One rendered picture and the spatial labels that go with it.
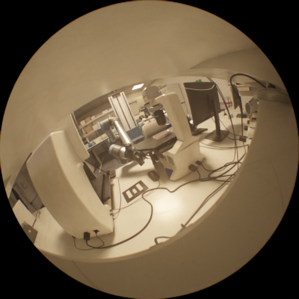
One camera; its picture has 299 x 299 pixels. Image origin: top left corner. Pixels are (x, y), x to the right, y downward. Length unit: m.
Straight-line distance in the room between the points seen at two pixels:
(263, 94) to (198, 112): 0.58
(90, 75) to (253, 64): 0.28
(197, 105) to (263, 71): 0.63
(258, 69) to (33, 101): 0.35
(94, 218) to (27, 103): 0.41
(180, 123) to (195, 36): 0.36
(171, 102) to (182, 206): 0.47
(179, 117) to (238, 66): 0.33
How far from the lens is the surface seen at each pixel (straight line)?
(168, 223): 0.43
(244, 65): 0.25
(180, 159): 0.48
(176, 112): 0.43
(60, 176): 0.41
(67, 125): 0.56
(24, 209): 2.08
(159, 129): 0.76
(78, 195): 0.41
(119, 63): 0.16
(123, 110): 1.99
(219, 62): 0.26
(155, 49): 0.16
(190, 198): 0.47
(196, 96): 0.77
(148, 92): 0.57
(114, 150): 0.74
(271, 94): 0.31
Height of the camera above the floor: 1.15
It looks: 23 degrees down
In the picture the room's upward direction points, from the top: 23 degrees counter-clockwise
